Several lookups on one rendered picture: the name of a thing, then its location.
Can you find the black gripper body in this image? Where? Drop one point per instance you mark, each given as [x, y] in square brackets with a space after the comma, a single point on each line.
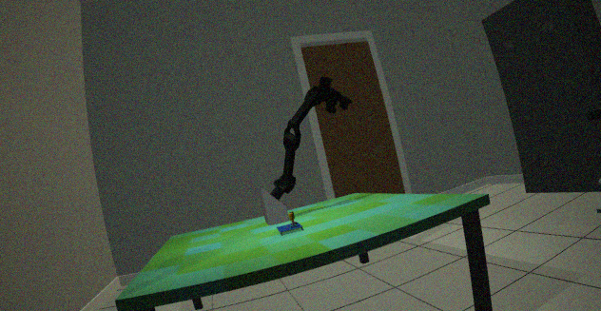
[334, 97]

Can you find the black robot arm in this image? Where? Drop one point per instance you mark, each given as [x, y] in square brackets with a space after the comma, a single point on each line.
[291, 142]

